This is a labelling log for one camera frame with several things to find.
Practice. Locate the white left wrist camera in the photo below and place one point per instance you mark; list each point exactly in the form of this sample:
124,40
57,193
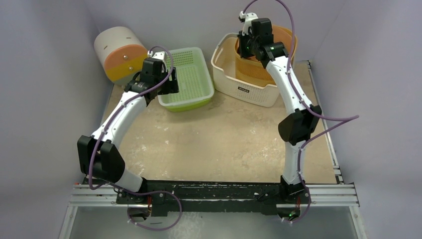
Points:
159,56

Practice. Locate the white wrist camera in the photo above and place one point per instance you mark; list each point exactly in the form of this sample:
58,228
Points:
159,56
246,19

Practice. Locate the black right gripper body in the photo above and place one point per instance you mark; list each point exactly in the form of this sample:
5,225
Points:
244,46

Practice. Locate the peach round plastic bucket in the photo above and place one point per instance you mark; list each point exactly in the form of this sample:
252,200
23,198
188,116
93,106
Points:
285,35

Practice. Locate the cream perforated storage basket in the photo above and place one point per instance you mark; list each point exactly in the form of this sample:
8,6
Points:
225,81

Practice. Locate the aluminium frame rails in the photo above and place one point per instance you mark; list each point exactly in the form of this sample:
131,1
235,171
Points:
339,194

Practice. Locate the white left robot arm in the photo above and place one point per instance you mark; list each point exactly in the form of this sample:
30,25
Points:
98,153

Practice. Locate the white orange cylindrical bin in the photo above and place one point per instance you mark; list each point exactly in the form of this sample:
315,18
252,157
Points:
121,54

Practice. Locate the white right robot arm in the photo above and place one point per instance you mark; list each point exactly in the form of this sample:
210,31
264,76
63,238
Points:
296,129

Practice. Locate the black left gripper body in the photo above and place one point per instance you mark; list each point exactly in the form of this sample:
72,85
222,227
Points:
159,80

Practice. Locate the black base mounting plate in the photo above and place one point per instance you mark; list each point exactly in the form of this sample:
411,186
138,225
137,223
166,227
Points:
164,196

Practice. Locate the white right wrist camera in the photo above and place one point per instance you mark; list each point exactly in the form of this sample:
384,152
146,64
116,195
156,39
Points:
246,19

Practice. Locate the green plastic outer tray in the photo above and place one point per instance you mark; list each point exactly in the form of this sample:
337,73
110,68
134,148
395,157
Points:
187,107

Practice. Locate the white perforated strainer tray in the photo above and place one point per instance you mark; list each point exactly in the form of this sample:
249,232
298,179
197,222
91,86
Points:
194,80

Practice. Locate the yellow perforated plastic basket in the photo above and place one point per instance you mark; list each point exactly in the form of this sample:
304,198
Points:
250,70

